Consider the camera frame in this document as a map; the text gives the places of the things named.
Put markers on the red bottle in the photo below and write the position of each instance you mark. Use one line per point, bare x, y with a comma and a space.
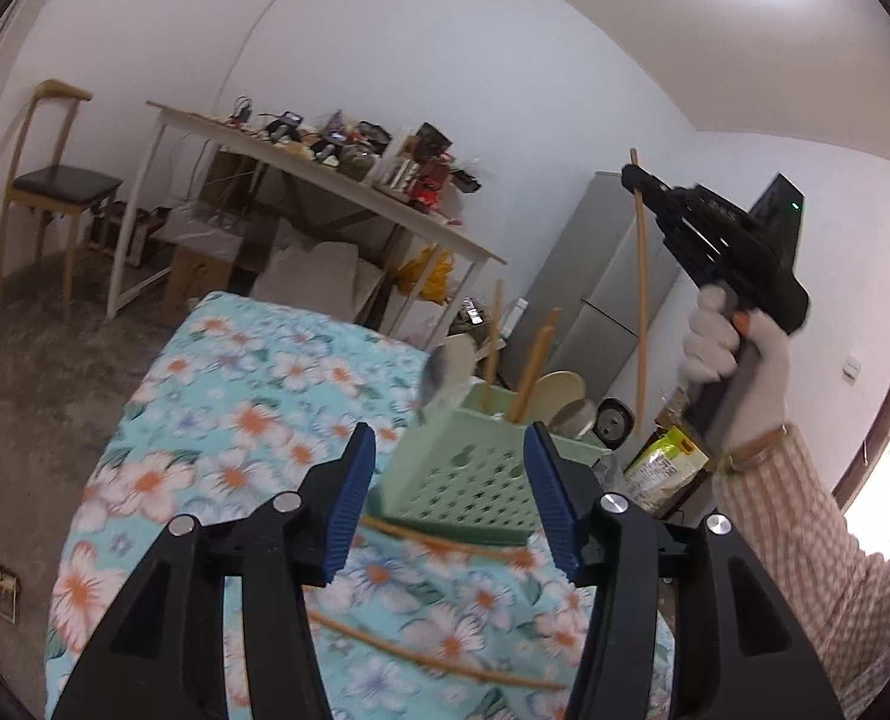
430, 184

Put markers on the black rice cooker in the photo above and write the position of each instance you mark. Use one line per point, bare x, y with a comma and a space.
614, 424

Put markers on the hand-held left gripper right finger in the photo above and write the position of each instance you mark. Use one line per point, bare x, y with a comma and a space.
553, 510

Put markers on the person's right hand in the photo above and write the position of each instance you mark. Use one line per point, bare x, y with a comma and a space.
760, 382

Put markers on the cardboard boxes under table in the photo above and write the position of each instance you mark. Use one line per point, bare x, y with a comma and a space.
317, 277

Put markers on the small floor plate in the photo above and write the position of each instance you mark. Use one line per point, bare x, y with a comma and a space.
7, 594

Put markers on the person's right forearm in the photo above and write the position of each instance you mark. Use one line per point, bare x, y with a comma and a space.
805, 555

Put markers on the wooden chopstick bundle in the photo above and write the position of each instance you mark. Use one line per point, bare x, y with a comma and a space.
642, 300

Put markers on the black box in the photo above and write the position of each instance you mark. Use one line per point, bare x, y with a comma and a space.
433, 141

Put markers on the cardboard box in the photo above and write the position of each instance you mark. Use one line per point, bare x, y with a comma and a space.
212, 274

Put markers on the clear plastic box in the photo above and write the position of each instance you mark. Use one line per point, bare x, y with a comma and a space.
205, 225

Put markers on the grey refrigerator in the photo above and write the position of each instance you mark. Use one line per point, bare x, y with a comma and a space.
602, 292

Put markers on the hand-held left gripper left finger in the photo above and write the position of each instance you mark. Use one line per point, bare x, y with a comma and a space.
351, 502

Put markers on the dark glass jar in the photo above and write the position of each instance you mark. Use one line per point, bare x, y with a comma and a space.
360, 161

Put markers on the white tall container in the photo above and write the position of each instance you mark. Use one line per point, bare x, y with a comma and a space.
517, 313

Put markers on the green perforated utensil holder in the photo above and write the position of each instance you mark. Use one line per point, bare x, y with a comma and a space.
460, 487

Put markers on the black charger device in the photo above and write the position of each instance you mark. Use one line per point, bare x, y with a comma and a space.
287, 124

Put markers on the wall outlet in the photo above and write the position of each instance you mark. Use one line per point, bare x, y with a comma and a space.
851, 367

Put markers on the yellow rice bag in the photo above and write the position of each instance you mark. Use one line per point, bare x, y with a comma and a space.
666, 465

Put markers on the yellow plastic bag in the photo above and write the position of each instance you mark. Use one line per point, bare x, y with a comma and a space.
426, 274

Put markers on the cream plastic ladle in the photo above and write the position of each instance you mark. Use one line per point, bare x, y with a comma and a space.
557, 394

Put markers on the blue floral blanket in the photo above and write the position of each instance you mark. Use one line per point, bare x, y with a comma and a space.
227, 427

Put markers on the wooden desk with white legs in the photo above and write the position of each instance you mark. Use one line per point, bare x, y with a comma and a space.
265, 150

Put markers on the wooden window frame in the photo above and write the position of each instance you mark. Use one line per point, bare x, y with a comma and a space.
883, 405

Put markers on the wooden chair with dark seat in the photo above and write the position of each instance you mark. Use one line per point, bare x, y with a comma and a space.
62, 180

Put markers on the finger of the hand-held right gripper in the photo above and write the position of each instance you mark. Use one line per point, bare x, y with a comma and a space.
677, 229
655, 181

